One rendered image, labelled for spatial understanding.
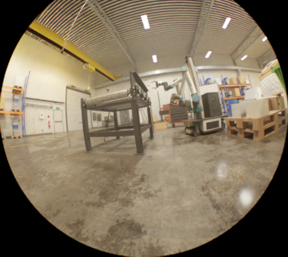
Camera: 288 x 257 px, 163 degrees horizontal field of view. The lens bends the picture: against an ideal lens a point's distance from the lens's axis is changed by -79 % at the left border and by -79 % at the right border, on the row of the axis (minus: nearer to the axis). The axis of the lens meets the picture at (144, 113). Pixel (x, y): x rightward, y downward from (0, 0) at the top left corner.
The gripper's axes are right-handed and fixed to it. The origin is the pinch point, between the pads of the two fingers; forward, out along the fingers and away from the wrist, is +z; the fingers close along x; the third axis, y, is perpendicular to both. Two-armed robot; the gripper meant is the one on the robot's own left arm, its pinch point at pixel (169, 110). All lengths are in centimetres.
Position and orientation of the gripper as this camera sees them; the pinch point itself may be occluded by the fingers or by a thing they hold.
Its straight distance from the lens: 197.3
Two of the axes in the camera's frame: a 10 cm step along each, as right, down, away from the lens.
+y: -9.4, -2.8, 1.9
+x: -2.2, 0.8, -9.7
